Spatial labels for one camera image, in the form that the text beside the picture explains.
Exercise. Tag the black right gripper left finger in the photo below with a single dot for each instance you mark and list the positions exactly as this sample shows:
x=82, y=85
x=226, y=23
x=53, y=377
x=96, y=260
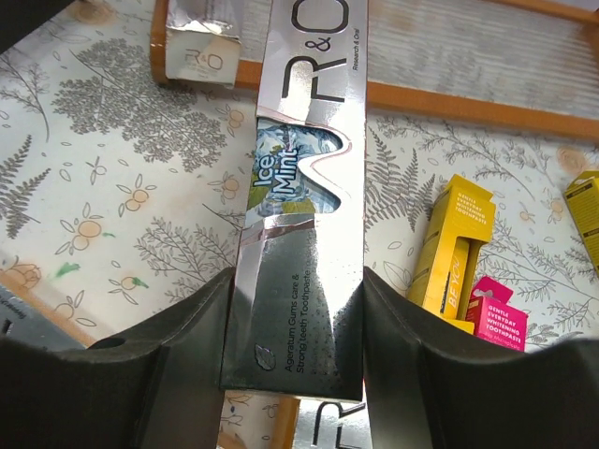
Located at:
x=153, y=385

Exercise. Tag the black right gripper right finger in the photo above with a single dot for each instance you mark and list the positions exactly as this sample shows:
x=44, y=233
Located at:
x=431, y=385

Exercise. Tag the silver gold R&O box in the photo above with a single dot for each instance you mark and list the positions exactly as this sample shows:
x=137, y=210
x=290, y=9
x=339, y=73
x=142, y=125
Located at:
x=264, y=421

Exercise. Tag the silver R&O Ice Mint box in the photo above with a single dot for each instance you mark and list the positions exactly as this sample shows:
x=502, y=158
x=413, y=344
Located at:
x=295, y=320

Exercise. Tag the yellow Be You toothpaste box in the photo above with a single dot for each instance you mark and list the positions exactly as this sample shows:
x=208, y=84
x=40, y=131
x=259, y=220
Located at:
x=461, y=224

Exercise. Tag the wooden three-tier shelf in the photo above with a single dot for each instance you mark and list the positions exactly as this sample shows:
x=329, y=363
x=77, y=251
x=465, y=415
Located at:
x=526, y=65

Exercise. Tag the small pink toothpaste box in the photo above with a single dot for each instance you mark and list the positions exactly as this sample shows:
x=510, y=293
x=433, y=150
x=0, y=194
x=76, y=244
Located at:
x=494, y=319

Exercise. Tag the floral patterned table mat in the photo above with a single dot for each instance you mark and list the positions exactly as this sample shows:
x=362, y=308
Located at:
x=119, y=197

